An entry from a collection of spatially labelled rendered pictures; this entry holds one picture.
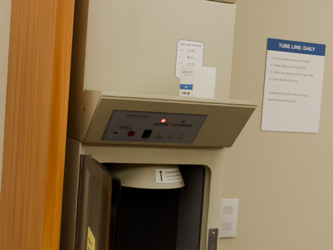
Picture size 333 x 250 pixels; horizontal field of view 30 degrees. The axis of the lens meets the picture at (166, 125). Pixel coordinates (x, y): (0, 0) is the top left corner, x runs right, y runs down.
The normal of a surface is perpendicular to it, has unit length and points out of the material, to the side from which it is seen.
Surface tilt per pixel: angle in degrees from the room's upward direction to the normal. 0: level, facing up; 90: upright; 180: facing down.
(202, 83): 90
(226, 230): 90
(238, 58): 90
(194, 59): 90
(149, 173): 66
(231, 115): 135
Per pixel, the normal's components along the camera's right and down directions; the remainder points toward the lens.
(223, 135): 0.23, 0.76
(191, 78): -0.87, -0.04
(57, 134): 0.40, 0.07
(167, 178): 0.61, -0.32
